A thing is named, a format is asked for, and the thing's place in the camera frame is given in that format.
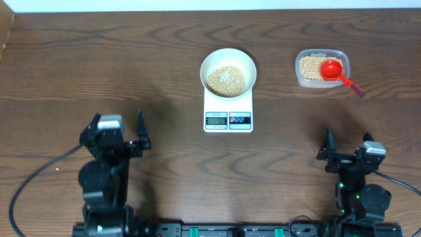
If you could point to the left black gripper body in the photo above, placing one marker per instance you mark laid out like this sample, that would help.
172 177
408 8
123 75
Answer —
114 157

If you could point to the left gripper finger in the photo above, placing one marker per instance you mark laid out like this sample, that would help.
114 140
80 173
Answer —
143 136
87 137

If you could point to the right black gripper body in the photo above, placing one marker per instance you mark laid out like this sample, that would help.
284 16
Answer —
341 163

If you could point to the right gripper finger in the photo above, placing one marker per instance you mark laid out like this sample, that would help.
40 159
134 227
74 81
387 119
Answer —
327 150
368 137

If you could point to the red plastic measuring scoop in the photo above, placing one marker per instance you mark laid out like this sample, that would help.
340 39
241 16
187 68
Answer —
332 70

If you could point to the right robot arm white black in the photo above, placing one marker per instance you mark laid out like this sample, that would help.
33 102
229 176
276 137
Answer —
362 205

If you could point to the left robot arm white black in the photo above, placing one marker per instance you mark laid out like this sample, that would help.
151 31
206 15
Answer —
104 180

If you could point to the white digital kitchen scale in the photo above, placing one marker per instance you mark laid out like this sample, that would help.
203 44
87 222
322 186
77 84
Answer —
228 115

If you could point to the soybeans in bowl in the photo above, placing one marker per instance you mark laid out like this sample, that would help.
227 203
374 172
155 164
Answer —
226 81

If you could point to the white bowl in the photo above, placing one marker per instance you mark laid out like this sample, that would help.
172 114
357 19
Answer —
229 57

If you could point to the soybeans pile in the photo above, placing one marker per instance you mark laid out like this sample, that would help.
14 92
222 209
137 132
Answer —
309 66

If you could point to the clear plastic container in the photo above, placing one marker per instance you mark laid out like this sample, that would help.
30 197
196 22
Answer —
322 53

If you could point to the cardboard box edge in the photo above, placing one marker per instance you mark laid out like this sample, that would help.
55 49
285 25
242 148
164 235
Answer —
6 21

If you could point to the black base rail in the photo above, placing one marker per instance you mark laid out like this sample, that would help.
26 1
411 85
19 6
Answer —
180 230

